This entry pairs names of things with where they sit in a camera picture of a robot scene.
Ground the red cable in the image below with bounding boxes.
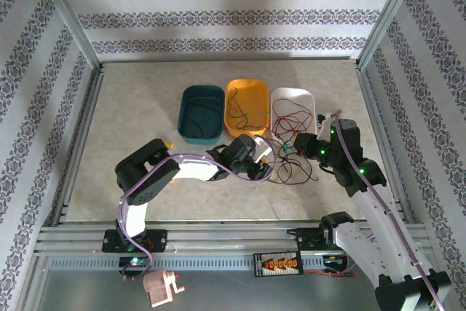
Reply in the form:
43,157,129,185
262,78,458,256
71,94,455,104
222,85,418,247
272,98,314,141

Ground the thin black cable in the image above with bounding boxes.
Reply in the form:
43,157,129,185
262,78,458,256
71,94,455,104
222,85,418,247
271,135,320,185

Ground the thick black cable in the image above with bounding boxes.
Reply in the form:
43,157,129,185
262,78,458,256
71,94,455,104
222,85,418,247
189,98,223,139

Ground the green cable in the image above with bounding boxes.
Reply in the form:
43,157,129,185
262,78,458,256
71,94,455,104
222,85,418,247
226,87,269,132

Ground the white plastic bin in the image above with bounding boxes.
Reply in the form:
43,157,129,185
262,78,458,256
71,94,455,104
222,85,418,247
269,87,317,143

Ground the orange plastic bin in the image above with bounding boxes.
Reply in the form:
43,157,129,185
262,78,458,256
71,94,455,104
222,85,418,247
224,77,271,137

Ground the teal plastic bin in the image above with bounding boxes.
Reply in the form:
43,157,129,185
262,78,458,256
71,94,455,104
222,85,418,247
177,84,226,146

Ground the black charger board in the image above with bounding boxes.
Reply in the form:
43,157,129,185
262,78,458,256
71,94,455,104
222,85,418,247
253,251,304,278

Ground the small board with green light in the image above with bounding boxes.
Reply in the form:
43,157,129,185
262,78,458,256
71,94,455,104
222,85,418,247
118,256,152,275

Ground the pink plastic clamp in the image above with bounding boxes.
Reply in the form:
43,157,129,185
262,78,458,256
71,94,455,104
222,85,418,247
143,269,186,308

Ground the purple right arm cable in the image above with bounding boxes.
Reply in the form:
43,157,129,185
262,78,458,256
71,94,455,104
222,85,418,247
334,109,443,311

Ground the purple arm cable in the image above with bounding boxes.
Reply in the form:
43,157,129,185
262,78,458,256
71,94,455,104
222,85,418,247
116,135,277,279
334,109,443,311

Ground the aluminium front rail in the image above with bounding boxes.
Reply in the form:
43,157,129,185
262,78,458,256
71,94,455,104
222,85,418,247
34,219,434,253

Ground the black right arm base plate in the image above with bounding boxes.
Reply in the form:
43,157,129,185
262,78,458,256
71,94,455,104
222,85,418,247
289,227,339,252

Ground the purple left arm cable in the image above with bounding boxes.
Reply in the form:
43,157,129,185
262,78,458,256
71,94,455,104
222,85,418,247
116,135,277,279

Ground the small board with red wires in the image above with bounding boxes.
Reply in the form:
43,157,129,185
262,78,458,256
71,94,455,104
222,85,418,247
322,254,356,278

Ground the grey slotted cable duct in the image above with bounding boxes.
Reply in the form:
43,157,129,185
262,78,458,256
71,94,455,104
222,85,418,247
47,255,350,272

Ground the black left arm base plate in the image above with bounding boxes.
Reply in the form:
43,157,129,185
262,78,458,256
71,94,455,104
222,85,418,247
101,229,169,253

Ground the aluminium frame post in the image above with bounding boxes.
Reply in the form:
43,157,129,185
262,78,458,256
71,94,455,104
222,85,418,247
358,0,427,68
32,0,101,68

